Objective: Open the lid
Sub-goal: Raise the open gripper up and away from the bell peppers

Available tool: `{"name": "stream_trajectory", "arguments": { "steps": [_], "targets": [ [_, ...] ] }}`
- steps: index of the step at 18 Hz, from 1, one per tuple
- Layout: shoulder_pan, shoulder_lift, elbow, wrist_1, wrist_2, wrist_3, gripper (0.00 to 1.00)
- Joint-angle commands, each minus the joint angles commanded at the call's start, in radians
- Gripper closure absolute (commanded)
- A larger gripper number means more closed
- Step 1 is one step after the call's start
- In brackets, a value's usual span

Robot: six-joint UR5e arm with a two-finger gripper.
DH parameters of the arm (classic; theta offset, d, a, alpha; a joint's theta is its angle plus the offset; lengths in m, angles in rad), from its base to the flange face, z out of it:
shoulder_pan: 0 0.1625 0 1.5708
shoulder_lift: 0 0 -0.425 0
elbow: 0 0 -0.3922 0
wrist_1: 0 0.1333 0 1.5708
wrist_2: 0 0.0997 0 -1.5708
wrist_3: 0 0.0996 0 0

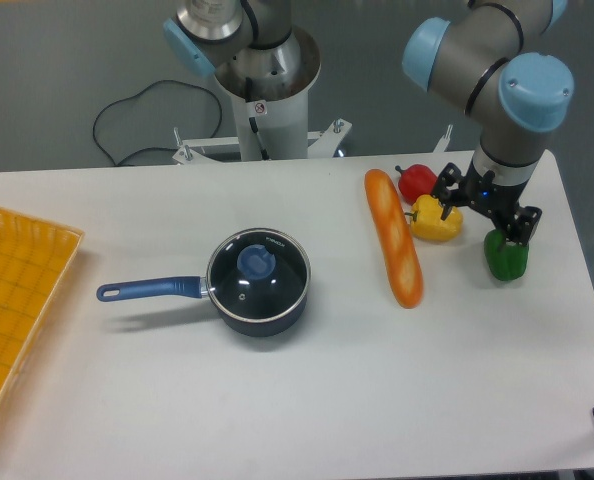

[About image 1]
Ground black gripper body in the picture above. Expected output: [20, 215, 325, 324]
[456, 164, 527, 228]

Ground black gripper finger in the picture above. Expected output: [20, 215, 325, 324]
[496, 204, 542, 247]
[431, 163, 462, 221]

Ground glass lid blue knob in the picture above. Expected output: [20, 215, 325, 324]
[206, 229, 312, 321]

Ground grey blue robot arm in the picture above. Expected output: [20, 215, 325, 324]
[163, 1, 574, 246]

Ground red bell pepper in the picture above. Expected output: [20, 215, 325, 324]
[395, 164, 437, 205]

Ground yellow bell pepper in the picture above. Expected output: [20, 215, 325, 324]
[408, 194, 463, 242]

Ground green bell pepper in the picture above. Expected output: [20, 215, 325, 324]
[484, 230, 529, 281]

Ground orange baguette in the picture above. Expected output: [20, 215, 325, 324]
[364, 169, 424, 309]

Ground dark blue saucepan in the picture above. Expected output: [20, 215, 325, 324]
[96, 228, 311, 337]

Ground yellow woven basket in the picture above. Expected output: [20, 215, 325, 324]
[0, 207, 84, 404]

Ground white metal base frame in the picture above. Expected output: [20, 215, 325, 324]
[171, 118, 456, 165]

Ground black floor cable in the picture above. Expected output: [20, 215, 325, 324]
[92, 79, 223, 167]

